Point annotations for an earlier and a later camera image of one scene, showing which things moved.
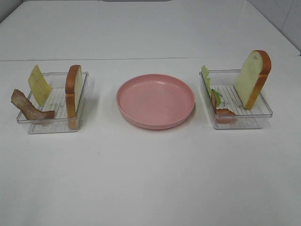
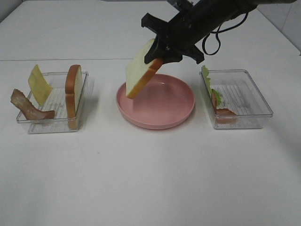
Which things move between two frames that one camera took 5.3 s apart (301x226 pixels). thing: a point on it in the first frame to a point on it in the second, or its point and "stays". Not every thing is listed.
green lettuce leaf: (206, 72) stays
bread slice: (252, 75) to (138, 74)
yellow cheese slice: (39, 86) stays
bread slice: (73, 84) stays
